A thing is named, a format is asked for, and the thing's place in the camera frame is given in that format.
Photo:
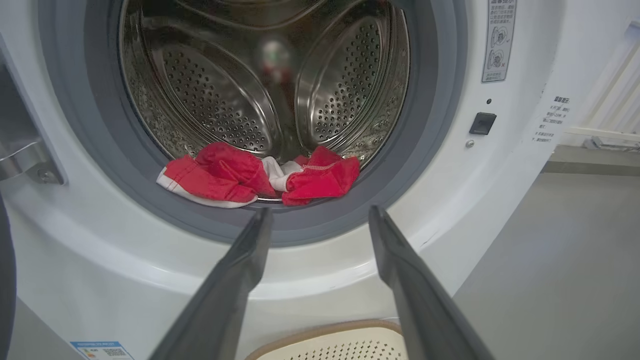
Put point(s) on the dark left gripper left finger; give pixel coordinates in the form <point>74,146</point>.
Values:
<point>225,300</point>

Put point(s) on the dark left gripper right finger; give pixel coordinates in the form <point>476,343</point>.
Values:
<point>415,300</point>

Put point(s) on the red and white garment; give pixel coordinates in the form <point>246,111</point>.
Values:
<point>320,180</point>

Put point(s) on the black round glass washer door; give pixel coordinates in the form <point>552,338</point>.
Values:
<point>5,280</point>

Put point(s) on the cream perforated laundry basket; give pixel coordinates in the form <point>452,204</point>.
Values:
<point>340,347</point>

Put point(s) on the grey rubber door gasket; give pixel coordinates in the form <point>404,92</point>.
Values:
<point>325,225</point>

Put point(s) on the white front-load washing machine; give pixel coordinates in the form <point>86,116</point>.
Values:
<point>100,260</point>

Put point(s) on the black door latch socket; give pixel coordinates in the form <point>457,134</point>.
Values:
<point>482,123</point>

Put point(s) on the metal door hinge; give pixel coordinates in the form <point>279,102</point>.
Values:
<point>30,160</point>

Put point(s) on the blue energy label sticker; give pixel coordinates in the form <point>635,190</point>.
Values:
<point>102,351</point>

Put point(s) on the perforated steel washer drum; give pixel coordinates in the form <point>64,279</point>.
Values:
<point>210,90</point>

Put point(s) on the black text notice sticker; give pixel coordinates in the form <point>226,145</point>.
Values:
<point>552,120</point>

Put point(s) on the grey warning pictogram sticker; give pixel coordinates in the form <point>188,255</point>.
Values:
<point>500,40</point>

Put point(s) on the white wall radiator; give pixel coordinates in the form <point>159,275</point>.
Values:
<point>615,90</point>

